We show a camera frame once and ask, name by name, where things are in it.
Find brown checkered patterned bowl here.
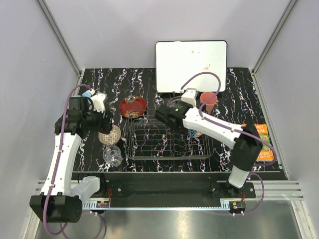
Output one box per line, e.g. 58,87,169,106
98,124,122,145

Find blue geometric patterned bowl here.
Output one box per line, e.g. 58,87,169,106
187,129,203,138

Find red floral plate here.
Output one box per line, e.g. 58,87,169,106
119,96,147,119

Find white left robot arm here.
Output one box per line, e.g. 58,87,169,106
29,91,112,223

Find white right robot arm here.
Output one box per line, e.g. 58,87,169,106
155,88,263,198

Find clear glass bowl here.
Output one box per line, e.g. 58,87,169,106
167,96,182,111

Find light blue headphones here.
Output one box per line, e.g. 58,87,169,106
82,91,92,98

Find pink plastic cup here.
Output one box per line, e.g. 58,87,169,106
200,92,218,114

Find clear faceted glass tumbler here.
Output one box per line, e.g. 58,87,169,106
103,145,123,167

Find white dry-erase board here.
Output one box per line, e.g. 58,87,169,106
156,40,227,93

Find orange treehouse book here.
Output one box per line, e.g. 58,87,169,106
239,123,276,164

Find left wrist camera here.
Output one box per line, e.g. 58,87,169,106
68,96,88,112

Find black wire dish rack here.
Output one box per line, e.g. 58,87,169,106
125,110,214,160

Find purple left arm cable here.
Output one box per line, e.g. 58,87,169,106
42,84,107,239

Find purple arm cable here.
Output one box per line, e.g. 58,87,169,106
179,71,277,215
42,84,107,239

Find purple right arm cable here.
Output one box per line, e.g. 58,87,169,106
179,71,277,215

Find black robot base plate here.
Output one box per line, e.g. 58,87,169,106
72,172,256,210

